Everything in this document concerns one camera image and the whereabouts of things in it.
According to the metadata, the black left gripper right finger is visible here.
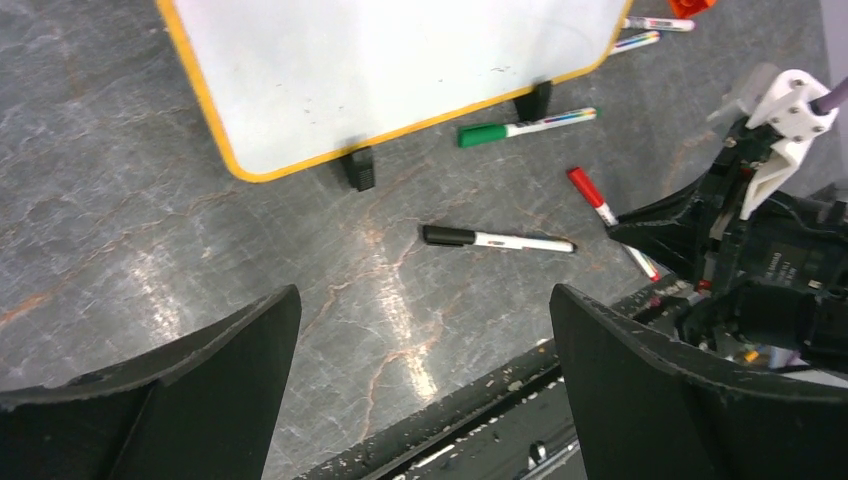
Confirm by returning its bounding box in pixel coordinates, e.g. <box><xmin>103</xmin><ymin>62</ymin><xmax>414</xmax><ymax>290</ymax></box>
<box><xmin>549</xmin><ymin>284</ymin><xmax>847</xmax><ymax>479</ymax></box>

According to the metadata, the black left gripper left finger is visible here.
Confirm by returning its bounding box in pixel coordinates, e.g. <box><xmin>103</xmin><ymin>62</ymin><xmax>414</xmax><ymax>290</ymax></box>
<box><xmin>1</xmin><ymin>285</ymin><xmax>302</xmax><ymax>479</ymax></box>

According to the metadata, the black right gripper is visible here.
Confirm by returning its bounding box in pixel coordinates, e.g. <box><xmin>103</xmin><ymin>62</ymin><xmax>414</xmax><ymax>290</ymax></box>
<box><xmin>606</xmin><ymin>120</ymin><xmax>847</xmax><ymax>371</ymax></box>

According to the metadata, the red capped marker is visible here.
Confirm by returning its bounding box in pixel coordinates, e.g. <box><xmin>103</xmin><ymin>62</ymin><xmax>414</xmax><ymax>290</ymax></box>
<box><xmin>566</xmin><ymin>167</ymin><xmax>661</xmax><ymax>282</ymax></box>

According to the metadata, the yellow framed whiteboard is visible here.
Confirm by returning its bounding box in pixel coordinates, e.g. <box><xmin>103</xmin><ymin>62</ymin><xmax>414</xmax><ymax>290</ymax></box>
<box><xmin>157</xmin><ymin>0</ymin><xmax>631</xmax><ymax>183</ymax></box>

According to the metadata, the blue capped marker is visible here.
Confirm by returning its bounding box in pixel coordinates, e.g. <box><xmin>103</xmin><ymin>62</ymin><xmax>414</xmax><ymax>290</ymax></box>
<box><xmin>609</xmin><ymin>30</ymin><xmax>662</xmax><ymax>56</ymax></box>

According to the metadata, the purple capped marker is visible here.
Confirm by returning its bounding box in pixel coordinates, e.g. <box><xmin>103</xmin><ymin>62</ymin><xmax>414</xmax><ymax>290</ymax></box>
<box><xmin>621</xmin><ymin>17</ymin><xmax>696</xmax><ymax>32</ymax></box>

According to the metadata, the green capped marker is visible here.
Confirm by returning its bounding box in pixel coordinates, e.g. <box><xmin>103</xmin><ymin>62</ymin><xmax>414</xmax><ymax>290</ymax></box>
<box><xmin>457</xmin><ymin>107</ymin><xmax>599</xmax><ymax>148</ymax></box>

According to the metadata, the orange lego brick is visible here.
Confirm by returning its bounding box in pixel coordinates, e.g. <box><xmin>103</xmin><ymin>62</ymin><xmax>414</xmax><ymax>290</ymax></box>
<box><xmin>668</xmin><ymin>0</ymin><xmax>716</xmax><ymax>19</ymax></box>

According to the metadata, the black capped marker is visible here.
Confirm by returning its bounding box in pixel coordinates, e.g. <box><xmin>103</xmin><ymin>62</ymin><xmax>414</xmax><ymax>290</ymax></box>
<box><xmin>421</xmin><ymin>225</ymin><xmax>577</xmax><ymax>253</ymax></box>

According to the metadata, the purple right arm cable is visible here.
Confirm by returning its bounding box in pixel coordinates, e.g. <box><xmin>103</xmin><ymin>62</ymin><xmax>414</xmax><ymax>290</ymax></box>
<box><xmin>811</xmin><ymin>76</ymin><xmax>848</xmax><ymax>117</ymax></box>

